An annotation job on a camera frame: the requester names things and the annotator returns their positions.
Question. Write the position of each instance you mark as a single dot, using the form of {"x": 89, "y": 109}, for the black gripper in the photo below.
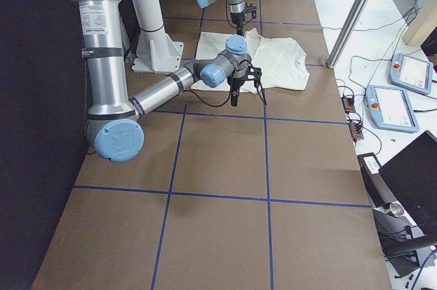
{"x": 235, "y": 82}
{"x": 238, "y": 20}

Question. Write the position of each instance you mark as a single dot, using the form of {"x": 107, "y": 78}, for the cream long sleeve shirt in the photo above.
{"x": 282, "y": 60}

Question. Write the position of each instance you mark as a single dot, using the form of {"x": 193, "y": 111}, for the black orange connector box far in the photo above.
{"x": 348, "y": 104}

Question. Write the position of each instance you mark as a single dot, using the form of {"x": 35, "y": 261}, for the black orange connector box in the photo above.
{"x": 348, "y": 104}
{"x": 356, "y": 130}

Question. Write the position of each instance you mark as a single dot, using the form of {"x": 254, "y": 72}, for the black orange connector box near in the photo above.
{"x": 356, "y": 130}

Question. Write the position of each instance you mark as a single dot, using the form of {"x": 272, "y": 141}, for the black box white label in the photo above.
{"x": 377, "y": 189}

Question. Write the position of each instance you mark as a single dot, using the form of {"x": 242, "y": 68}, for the near teach pendant tablet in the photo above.
{"x": 390, "y": 109}

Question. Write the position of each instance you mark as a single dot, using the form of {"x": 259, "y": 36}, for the teach pendant tablet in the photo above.
{"x": 411, "y": 73}
{"x": 390, "y": 109}

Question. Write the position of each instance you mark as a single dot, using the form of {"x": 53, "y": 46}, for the far teach pendant tablet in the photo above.
{"x": 411, "y": 73}

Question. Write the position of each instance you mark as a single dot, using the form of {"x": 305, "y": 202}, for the wooden board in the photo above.
{"x": 422, "y": 25}

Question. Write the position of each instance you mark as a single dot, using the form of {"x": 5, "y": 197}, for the black monitor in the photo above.
{"x": 411, "y": 177}

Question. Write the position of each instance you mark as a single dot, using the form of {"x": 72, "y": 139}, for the silver metal cup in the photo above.
{"x": 394, "y": 209}

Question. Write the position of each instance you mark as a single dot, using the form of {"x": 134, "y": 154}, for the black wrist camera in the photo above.
{"x": 251, "y": 10}
{"x": 254, "y": 74}

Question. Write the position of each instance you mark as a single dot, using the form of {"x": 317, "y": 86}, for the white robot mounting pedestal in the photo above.
{"x": 155, "y": 52}

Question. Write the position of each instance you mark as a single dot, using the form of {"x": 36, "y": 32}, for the aluminium frame post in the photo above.
{"x": 346, "y": 31}

